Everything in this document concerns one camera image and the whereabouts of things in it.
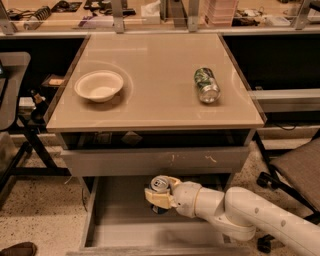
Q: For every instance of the closed grey top drawer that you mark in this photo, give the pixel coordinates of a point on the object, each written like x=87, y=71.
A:
x=155, y=161

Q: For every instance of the blue pepsi can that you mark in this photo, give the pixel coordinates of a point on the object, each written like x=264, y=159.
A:
x=159, y=184

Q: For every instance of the white tissue box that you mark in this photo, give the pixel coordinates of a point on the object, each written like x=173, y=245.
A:
x=150, y=13

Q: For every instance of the grey drawer cabinet with counter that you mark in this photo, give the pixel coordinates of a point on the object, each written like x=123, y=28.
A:
x=159, y=106

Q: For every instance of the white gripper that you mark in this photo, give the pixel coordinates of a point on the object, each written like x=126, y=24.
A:
x=185, y=195

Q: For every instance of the white paper bowl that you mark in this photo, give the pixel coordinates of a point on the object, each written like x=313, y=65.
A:
x=99, y=86

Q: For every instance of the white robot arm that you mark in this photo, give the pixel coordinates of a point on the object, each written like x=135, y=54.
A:
x=236, y=212

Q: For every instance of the grey chair left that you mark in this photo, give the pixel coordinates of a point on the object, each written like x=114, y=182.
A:
x=15, y=65

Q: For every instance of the pink stacked trays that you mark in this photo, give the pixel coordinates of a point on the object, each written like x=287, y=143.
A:
x=219, y=13

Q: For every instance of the open grey middle drawer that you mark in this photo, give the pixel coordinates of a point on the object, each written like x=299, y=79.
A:
x=120, y=222

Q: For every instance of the brown office chair right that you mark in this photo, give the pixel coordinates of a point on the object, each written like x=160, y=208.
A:
x=296, y=172

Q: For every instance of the green soda can lying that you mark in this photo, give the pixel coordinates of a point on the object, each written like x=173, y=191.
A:
x=208, y=89

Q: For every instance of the brown shoe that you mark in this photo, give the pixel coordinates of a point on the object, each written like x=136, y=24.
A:
x=20, y=249

